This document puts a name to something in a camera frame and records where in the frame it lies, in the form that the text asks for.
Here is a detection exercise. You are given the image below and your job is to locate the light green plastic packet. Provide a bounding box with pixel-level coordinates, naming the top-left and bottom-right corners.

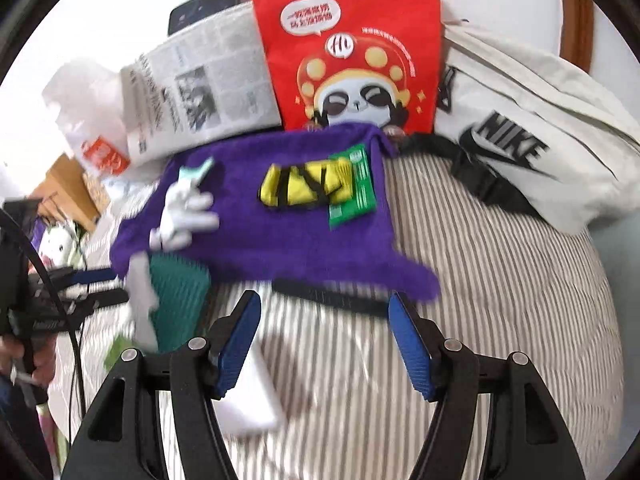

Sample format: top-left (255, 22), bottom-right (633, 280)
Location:
top-left (104, 335), bottom-right (132, 372)

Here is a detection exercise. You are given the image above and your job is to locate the white sponge block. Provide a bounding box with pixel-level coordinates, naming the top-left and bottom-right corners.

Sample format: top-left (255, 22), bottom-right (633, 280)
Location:
top-left (220, 332), bottom-right (281, 436)

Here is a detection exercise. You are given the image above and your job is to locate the purple towel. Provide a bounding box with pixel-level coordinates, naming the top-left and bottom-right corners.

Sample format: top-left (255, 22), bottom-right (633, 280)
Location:
top-left (109, 124), bottom-right (441, 303)

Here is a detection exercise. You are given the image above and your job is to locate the white plastic shopping bag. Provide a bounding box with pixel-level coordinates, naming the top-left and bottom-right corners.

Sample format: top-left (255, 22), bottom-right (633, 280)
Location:
top-left (42, 57), bottom-right (133, 178)

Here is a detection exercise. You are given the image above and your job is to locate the white waist bag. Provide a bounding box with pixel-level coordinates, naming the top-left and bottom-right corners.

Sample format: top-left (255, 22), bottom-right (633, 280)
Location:
top-left (395, 22), bottom-right (640, 235)

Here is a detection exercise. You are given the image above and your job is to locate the person's left hand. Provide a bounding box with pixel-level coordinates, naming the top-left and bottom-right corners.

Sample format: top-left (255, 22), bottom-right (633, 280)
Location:
top-left (0, 332), bottom-right (59, 387)

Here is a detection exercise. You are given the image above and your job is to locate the grey striped quilt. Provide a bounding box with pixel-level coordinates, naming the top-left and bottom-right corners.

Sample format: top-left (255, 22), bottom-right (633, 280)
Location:
top-left (55, 150), bottom-right (626, 480)

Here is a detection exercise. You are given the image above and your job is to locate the teal striped cleaning cloth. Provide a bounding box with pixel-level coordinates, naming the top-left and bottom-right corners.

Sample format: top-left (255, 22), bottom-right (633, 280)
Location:
top-left (150, 254), bottom-right (212, 356)

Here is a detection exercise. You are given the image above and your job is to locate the yellow pouch with black straps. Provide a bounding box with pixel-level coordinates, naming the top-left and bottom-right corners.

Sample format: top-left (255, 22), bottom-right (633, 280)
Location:
top-left (257, 159), bottom-right (353, 208)

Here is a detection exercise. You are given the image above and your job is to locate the folded newspaper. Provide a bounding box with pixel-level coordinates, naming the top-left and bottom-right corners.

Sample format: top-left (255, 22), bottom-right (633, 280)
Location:
top-left (120, 0), bottom-right (283, 166)

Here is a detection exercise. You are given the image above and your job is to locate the red paper bag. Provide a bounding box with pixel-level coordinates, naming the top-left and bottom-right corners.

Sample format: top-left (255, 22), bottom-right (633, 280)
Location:
top-left (248, 0), bottom-right (441, 136)

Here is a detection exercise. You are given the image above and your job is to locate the wooden door frame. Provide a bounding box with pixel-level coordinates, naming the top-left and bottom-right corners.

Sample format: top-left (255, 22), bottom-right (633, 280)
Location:
top-left (557, 0), bottom-right (596, 73)

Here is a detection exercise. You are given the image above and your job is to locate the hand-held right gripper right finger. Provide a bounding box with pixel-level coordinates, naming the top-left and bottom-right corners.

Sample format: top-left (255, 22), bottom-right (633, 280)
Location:
top-left (389, 291), bottom-right (586, 480)

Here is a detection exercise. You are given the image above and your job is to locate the black cable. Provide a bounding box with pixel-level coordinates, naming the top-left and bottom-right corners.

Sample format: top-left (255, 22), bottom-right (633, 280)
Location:
top-left (0, 207), bottom-right (87, 421)

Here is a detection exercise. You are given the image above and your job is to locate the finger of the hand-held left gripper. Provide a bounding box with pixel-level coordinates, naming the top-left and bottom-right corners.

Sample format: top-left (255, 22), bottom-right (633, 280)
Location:
top-left (70, 286), bottom-right (130, 319)
top-left (47, 266), bottom-right (119, 289)

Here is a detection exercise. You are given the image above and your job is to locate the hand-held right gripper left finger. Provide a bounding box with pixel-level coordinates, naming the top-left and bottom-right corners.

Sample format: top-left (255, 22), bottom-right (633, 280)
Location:
top-left (60, 290), bottom-right (263, 480)

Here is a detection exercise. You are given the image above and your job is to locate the white rubber glove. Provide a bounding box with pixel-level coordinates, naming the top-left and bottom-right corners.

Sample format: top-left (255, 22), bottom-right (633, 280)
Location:
top-left (127, 157), bottom-right (221, 353)

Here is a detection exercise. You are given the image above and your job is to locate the black smartphone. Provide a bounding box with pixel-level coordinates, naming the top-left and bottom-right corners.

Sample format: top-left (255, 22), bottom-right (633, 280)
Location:
top-left (167, 0), bottom-right (253, 36)

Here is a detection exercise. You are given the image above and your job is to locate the green printed packet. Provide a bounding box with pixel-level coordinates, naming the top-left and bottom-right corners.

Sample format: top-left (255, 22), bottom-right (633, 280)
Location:
top-left (327, 145), bottom-right (377, 231)

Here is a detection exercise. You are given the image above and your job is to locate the white spotted pillow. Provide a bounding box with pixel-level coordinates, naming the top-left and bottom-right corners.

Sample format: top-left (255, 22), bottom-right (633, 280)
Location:
top-left (39, 222), bottom-right (81, 267)

